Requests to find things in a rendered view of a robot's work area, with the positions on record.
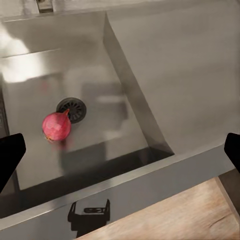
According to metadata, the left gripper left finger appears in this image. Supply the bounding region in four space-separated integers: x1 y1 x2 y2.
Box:
0 133 26 194

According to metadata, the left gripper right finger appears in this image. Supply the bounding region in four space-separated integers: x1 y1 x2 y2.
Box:
224 133 240 173

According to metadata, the vidalia onion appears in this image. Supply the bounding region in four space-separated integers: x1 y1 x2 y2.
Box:
42 109 72 141

